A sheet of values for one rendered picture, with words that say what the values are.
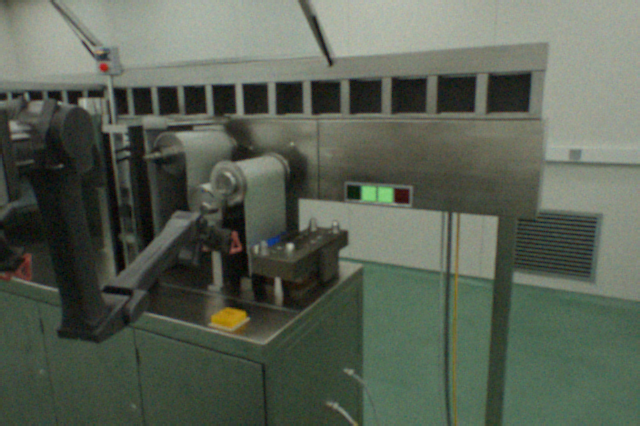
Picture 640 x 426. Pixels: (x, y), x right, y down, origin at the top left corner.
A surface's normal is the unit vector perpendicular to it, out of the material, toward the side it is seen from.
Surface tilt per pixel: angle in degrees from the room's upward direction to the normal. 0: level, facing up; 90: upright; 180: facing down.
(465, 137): 90
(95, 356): 90
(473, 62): 90
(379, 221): 90
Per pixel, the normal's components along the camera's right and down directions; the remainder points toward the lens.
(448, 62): -0.46, 0.21
